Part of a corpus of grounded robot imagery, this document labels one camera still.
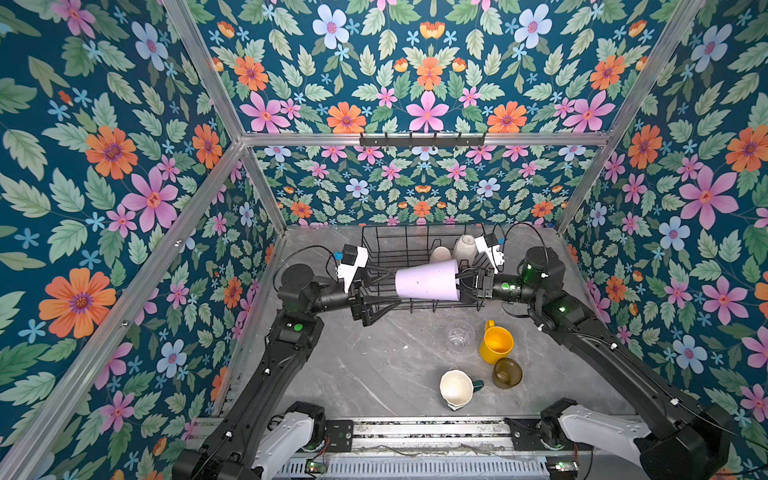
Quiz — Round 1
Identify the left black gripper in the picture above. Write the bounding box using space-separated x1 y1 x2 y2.
306 260 402 330

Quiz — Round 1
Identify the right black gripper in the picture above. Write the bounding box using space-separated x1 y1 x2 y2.
448 270 544 310

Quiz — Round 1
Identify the lilac plastic tumbler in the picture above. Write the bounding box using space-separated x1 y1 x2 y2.
395 260 460 301

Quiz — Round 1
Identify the white ceramic mug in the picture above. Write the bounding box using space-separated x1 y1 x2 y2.
453 234 478 266

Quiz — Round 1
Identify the clear glass cup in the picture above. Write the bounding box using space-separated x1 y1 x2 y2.
445 320 475 356

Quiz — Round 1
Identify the dark green mug cream inside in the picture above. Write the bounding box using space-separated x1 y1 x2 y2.
439 370 484 411

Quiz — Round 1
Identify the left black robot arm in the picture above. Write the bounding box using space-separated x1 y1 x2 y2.
172 264 400 479

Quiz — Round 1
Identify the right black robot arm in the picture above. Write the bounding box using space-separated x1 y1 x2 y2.
453 247 731 479

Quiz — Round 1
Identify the yellow mug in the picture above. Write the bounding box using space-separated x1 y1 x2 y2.
479 320 515 365

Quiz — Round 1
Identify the amber glass cup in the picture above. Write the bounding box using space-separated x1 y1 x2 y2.
492 357 524 390

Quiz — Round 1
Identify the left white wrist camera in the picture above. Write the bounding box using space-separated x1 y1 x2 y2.
337 244 369 293

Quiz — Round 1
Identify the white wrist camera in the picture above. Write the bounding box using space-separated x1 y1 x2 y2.
337 244 369 293
474 233 505 274

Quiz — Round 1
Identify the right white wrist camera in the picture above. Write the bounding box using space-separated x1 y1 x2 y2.
474 233 505 274

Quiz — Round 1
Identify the black wire dish rack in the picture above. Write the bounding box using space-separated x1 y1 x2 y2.
361 224 502 312

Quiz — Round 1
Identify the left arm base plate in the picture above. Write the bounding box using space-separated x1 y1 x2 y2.
310 419 355 454

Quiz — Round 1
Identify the aluminium mounting rail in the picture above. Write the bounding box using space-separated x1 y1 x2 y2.
191 415 682 457

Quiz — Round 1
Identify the black hook rail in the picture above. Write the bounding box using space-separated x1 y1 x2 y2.
358 132 486 149

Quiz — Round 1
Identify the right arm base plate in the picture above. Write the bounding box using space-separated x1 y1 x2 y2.
503 417 593 452

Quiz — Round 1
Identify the white slotted cable duct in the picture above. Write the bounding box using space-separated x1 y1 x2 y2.
275 457 550 479

